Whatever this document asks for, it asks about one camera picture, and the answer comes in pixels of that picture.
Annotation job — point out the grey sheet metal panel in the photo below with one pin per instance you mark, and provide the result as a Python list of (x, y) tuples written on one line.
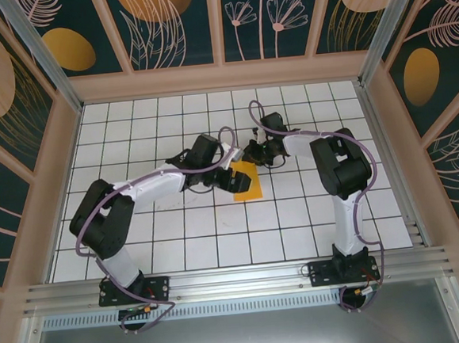
[(242, 337)]

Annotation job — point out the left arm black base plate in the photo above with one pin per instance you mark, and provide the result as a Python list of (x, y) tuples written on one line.
[(155, 288)]

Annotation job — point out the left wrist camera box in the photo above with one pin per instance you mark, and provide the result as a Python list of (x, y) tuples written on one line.
[(234, 155)]

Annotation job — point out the orange paper sheet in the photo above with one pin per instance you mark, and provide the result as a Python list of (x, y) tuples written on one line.
[(255, 189)]

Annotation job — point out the aluminium frame post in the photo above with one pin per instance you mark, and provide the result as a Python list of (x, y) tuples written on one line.
[(41, 55), (390, 27)]

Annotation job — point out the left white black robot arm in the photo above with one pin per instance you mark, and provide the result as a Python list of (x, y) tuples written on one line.
[(102, 221)]

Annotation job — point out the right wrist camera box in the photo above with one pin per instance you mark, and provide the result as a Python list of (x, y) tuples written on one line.
[(259, 135)]

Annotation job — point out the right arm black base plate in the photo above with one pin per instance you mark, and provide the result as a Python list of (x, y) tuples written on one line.
[(321, 273)]

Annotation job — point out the aluminium mounting rail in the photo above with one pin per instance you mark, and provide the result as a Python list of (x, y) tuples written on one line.
[(238, 282)]

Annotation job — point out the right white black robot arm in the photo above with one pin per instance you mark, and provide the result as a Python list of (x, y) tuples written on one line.
[(344, 170)]

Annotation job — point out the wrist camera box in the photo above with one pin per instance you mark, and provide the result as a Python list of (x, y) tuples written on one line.
[(234, 155), (259, 135)]

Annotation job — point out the aluminium side rail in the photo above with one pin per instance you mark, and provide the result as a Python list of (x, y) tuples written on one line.
[(385, 147)]

